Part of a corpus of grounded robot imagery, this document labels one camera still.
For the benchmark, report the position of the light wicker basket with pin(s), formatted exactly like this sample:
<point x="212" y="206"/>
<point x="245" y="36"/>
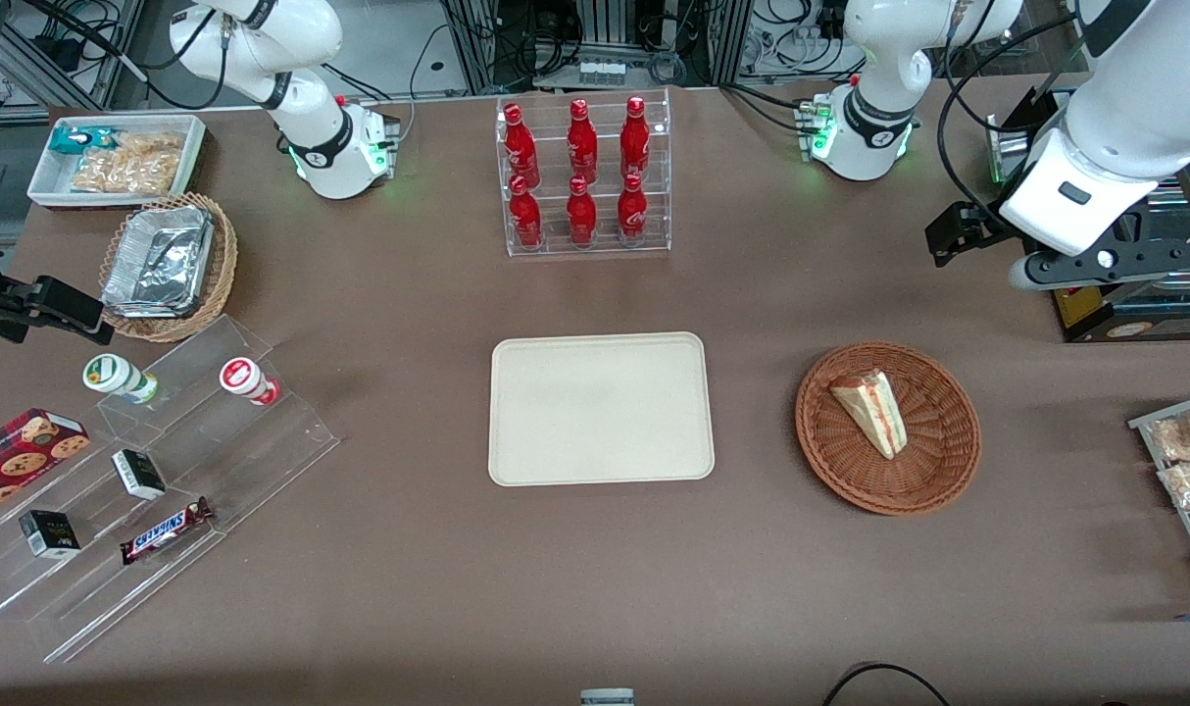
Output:
<point x="224" y="255"/>

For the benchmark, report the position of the teal snack packet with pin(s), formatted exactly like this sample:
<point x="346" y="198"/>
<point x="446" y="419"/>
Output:
<point x="77" y="140"/>

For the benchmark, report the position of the white power strip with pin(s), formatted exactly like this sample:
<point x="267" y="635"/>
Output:
<point x="602" y="72"/>

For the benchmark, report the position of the red cookie box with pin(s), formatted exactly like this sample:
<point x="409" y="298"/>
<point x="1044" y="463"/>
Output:
<point x="22" y="451"/>

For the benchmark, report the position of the Snickers chocolate bar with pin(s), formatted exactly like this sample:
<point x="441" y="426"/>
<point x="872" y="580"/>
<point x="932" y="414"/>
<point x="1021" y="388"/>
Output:
<point x="164" y="531"/>

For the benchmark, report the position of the aluminium foil container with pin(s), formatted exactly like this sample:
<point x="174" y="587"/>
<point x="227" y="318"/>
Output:
<point x="159" y="260"/>

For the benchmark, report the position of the green capped yogurt bottle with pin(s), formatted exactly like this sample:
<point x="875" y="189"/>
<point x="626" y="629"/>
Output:
<point x="115" y="376"/>

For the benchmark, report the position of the beige rectangular tray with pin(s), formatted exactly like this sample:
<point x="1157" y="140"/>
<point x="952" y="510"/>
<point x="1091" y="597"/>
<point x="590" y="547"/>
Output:
<point x="600" y="410"/>

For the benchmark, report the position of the clear acrylic bottle rack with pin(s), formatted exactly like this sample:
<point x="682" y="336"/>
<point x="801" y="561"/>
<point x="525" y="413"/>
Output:
<point x="556" y="245"/>

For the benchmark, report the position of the clear bag of crackers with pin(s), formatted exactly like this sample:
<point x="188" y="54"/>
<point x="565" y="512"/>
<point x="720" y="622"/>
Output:
<point x="129" y="165"/>

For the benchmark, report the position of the black food warmer case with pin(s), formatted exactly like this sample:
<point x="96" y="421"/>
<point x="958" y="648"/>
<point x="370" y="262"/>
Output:
<point x="1095" y="314"/>

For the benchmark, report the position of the white rectangular snack bin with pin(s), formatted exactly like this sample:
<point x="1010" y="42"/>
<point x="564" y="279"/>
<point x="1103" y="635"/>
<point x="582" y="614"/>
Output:
<point x="46" y="181"/>

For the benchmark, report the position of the tray of snack bags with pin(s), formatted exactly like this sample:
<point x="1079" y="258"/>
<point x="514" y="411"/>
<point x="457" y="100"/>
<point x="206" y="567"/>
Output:
<point x="1183" y="520"/>

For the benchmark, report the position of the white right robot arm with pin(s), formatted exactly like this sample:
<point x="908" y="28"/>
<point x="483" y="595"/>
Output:
<point x="311" y="147"/>

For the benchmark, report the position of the clear acrylic stepped stand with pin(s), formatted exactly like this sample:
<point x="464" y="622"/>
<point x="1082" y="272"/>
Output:
<point x="262" y="461"/>

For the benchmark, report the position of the triangular sandwich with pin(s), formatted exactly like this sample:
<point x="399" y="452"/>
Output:
<point x="874" y="412"/>

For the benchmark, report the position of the red capped yogurt bottle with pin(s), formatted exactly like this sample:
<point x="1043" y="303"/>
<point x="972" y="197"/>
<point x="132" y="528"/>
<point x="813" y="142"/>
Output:
<point x="245" y="378"/>

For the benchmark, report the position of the brown round wicker basket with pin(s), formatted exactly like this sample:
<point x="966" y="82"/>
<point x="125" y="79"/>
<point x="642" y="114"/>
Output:
<point x="928" y="471"/>

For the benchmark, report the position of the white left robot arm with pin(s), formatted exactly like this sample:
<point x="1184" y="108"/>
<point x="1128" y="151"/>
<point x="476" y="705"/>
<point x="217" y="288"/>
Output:
<point x="1134" y="98"/>

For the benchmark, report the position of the small grey device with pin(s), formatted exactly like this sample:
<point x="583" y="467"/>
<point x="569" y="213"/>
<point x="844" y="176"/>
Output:
<point x="607" y="697"/>

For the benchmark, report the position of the red cola bottle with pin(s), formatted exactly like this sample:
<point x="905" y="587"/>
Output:
<point x="525" y="218"/>
<point x="635" y="135"/>
<point x="582" y="137"/>
<point x="520" y="142"/>
<point x="581" y="216"/>
<point x="632" y="211"/>

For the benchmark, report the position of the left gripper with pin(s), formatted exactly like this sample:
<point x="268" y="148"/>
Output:
<point x="987" y="221"/>

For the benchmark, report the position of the small black carton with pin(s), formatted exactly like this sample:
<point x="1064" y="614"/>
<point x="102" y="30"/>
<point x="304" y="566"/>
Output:
<point x="139" y="474"/>
<point x="49" y="534"/>

